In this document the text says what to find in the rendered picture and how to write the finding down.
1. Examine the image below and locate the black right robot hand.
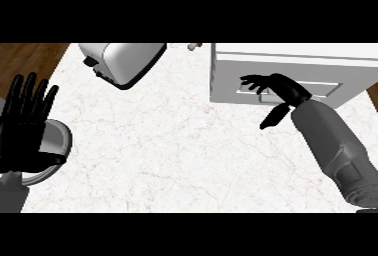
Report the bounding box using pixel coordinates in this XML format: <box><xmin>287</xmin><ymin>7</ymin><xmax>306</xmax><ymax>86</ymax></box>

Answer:
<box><xmin>239</xmin><ymin>73</ymin><xmax>313</xmax><ymax>131</ymax></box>

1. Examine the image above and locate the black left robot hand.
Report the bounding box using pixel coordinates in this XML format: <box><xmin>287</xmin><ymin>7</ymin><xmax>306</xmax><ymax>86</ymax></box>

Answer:
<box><xmin>0</xmin><ymin>72</ymin><xmax>68</xmax><ymax>174</ymax></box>

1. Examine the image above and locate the white drawer front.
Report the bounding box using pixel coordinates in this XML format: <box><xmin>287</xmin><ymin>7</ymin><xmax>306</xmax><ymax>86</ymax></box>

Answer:
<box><xmin>235</xmin><ymin>78</ymin><xmax>343</xmax><ymax>100</ymax></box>

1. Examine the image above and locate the white drawer cabinet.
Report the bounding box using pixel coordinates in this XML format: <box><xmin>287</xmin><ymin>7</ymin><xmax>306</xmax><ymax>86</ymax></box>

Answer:
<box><xmin>210</xmin><ymin>43</ymin><xmax>378</xmax><ymax>110</ymax></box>

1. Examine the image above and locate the silver metal cup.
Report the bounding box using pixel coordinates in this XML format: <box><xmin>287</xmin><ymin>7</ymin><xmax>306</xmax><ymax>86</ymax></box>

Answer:
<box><xmin>21</xmin><ymin>119</ymin><xmax>74</xmax><ymax>187</ymax></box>

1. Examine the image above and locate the silver toaster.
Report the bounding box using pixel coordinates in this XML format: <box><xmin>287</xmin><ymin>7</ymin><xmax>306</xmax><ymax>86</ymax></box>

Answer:
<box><xmin>77</xmin><ymin>43</ymin><xmax>168</xmax><ymax>91</ymax></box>

